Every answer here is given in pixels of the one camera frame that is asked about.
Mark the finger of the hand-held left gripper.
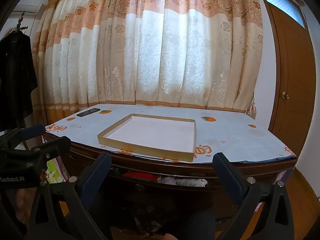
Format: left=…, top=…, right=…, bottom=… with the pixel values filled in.
left=5, top=124, right=47, bottom=145
left=15, top=136, right=72, bottom=167

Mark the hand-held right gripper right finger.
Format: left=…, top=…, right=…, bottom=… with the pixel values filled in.
left=212, top=152, right=294, bottom=240

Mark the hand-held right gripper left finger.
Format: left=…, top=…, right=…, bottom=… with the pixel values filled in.
left=27, top=152, right=113, bottom=240

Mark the white pink underwear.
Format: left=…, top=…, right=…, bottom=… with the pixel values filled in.
left=179, top=178, right=208, bottom=187

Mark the dark wooden drawer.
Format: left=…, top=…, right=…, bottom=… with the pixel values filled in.
left=100, top=166, right=240, bottom=213

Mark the shallow beige cardboard tray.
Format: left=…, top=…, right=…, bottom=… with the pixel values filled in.
left=97, top=113, right=197, bottom=162

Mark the pink green printed cloth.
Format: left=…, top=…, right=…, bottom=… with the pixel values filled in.
left=46, top=155, right=70, bottom=183

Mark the black hanging coat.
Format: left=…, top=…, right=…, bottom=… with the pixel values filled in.
left=0, top=32, right=38, bottom=132

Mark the curtain tassel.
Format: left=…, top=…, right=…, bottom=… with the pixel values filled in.
left=246, top=94, right=257, bottom=120

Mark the wooden coat rack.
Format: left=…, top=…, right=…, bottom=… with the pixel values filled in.
left=10, top=10, right=29, bottom=34

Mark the brown wooden door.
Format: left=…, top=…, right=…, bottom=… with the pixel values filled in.
left=257, top=0, right=319, bottom=150

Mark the white air conditioner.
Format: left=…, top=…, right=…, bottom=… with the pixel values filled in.
left=11, top=0, right=48, bottom=14

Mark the beige orange floral curtain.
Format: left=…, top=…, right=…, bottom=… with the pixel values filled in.
left=31, top=0, right=264, bottom=125

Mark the frosted transom window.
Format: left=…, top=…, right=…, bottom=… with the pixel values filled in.
left=259, top=0, right=305, bottom=28

